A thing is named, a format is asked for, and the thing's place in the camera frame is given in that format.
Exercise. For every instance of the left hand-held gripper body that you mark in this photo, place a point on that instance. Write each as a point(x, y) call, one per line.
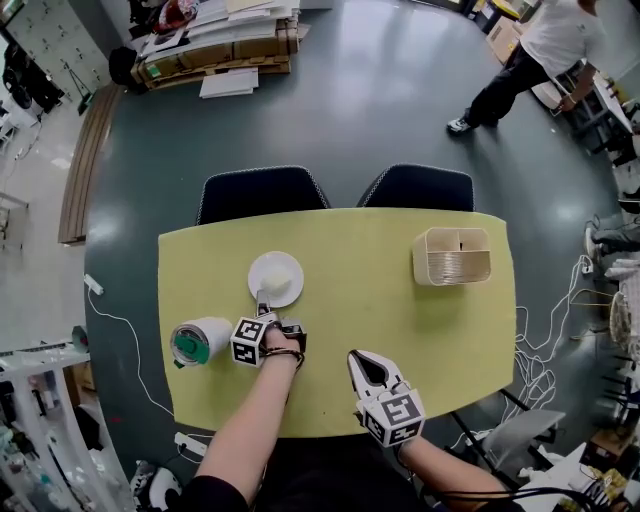
point(247, 342)

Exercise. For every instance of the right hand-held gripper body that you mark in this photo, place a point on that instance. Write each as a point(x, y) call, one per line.
point(395, 415)

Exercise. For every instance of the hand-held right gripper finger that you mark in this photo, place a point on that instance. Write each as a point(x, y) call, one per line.
point(392, 376)
point(361, 377)

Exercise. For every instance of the white round bowl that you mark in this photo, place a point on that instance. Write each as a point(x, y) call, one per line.
point(290, 267)

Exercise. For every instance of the person's right forearm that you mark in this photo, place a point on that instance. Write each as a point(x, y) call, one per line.
point(450, 470)

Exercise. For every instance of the person's left forearm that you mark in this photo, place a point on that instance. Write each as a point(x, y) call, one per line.
point(245, 425)

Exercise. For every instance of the yellow-green oval table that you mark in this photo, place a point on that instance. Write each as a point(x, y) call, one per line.
point(360, 310)

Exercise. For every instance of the person's left hand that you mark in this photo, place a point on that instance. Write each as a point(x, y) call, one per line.
point(280, 342)

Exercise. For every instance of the white tumbler with green lid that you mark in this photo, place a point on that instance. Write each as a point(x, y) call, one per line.
point(210, 335)

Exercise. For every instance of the person's black clothing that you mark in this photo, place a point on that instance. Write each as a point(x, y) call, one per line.
point(330, 475)

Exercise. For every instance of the dark blue chair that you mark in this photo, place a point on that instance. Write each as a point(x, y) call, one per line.
point(420, 190)
point(260, 195)

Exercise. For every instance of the white power strip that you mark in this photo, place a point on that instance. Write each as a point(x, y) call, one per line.
point(93, 284)
point(191, 444)
point(588, 268)

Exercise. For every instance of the beige organizer box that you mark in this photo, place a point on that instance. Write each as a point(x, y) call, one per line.
point(450, 260)

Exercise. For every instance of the small green object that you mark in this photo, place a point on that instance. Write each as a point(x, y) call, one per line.
point(80, 337)

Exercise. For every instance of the white shelving rack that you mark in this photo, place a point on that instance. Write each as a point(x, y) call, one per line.
point(55, 430)

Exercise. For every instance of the flat white board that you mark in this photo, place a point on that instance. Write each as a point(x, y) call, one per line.
point(229, 83)

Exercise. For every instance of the wooden floor planks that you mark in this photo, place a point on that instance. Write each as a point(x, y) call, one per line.
point(87, 165)

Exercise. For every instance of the woven wicker basket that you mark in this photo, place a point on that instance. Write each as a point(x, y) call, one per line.
point(622, 320)

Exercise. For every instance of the cardboard boxes on pallet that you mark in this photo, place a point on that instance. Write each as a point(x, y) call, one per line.
point(225, 57)

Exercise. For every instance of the green broom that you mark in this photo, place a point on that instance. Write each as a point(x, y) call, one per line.
point(82, 95)

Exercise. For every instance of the black round bag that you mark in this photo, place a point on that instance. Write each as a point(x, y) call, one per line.
point(122, 66)

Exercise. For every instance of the stack of white boards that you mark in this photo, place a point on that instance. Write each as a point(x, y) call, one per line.
point(250, 17)

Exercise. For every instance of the red floral bag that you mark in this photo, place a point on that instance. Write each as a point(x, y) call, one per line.
point(175, 15)

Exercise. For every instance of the round white side table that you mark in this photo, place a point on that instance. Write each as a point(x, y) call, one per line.
point(547, 95)

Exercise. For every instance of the grey lockers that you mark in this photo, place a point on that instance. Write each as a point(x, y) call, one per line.
point(55, 40)

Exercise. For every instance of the white desk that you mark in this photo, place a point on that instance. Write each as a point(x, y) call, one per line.
point(607, 105)

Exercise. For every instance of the brown cardboard boxes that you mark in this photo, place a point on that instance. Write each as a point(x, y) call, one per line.
point(504, 40)

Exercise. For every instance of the yellow-lid bin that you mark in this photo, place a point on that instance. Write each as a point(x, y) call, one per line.
point(492, 12)

